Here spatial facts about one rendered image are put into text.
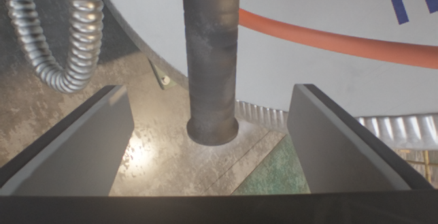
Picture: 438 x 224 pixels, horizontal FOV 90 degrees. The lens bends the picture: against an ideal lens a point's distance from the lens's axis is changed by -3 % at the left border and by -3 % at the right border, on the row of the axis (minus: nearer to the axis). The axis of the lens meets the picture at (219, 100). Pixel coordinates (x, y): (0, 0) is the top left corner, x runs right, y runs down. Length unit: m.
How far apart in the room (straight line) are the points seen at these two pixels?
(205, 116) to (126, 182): 0.81
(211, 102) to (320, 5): 0.18
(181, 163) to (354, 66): 0.86
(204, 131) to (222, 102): 0.03
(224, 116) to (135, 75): 0.79
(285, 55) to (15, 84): 0.77
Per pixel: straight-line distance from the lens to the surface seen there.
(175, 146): 1.01
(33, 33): 0.24
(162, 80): 0.95
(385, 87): 0.29
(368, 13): 0.27
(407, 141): 0.32
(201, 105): 0.15
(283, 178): 1.61
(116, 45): 0.94
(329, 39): 0.18
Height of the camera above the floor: 0.87
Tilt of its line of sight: 50 degrees down
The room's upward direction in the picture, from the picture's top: 86 degrees clockwise
